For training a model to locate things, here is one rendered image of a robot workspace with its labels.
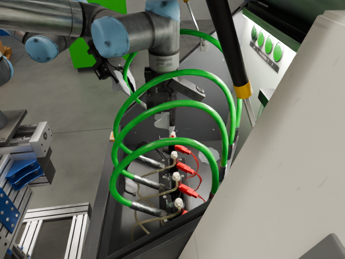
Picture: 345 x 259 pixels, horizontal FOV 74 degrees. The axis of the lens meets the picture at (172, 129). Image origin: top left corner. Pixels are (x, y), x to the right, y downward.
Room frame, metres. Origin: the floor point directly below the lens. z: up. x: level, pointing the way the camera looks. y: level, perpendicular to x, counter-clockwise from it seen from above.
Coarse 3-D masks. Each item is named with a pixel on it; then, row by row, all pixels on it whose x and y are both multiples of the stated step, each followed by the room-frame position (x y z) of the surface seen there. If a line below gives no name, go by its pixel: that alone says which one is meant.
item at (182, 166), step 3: (180, 162) 0.47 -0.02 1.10; (177, 165) 0.46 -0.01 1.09; (180, 165) 0.46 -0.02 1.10; (183, 165) 0.45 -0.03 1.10; (186, 165) 0.46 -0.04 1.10; (180, 168) 0.45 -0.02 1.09; (183, 168) 0.45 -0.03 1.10; (186, 168) 0.45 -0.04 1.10; (189, 168) 0.45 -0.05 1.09; (183, 171) 0.45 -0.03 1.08; (186, 171) 0.44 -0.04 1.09; (189, 171) 0.44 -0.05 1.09; (192, 171) 0.44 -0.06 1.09; (192, 174) 0.43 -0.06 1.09
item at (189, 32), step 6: (180, 30) 0.62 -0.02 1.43; (186, 30) 0.62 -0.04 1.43; (192, 30) 0.61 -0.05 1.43; (198, 36) 0.61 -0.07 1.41; (204, 36) 0.60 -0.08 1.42; (210, 36) 0.60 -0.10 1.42; (210, 42) 0.60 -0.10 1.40; (216, 42) 0.59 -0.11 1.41; (132, 54) 0.67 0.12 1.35; (126, 60) 0.68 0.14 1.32; (126, 66) 0.68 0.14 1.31; (126, 72) 0.68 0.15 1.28; (126, 78) 0.68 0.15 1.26; (138, 102) 0.67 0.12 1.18; (240, 102) 0.56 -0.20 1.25; (240, 108) 0.56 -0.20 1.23; (240, 114) 0.56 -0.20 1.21
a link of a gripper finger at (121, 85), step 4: (116, 72) 0.69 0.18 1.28; (120, 72) 0.70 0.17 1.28; (120, 76) 0.69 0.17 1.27; (112, 80) 0.69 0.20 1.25; (120, 80) 0.67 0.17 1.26; (112, 84) 0.69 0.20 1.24; (116, 84) 0.68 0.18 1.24; (120, 84) 0.66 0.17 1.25; (124, 84) 0.67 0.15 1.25; (112, 88) 0.68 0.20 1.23; (116, 88) 0.68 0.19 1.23; (120, 88) 0.66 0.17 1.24; (124, 88) 0.66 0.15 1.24; (128, 88) 0.67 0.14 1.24; (124, 92) 0.66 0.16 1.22; (128, 92) 0.66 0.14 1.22
